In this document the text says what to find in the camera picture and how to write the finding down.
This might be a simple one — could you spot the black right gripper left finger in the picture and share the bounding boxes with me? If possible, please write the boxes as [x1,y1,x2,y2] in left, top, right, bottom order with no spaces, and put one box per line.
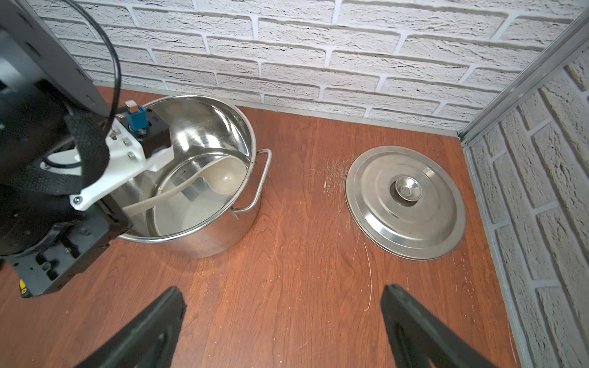
[78,286,187,367]

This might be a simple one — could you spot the stainless steel pot lid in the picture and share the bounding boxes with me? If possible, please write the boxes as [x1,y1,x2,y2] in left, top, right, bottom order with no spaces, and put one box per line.
[345,146,467,261]

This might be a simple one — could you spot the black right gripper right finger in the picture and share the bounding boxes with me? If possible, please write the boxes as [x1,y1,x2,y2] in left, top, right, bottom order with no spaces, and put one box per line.
[380,285,494,367]

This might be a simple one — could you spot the aluminium corner post right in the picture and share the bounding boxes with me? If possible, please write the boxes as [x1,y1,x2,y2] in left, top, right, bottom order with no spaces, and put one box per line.
[458,9,588,149]

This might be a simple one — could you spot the beige plastic ladle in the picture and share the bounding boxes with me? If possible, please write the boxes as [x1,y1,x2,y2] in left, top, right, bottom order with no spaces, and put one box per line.
[123,156,248,216]

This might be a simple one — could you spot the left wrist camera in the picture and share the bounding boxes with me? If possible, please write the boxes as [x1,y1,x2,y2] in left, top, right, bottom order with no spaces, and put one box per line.
[40,100,176,212]

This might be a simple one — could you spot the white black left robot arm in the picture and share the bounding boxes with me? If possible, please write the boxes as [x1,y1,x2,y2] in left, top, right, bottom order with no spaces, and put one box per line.
[1,1,131,298]

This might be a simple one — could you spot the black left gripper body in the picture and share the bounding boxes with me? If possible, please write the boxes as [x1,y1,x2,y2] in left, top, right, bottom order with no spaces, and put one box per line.
[6,202,133,298]

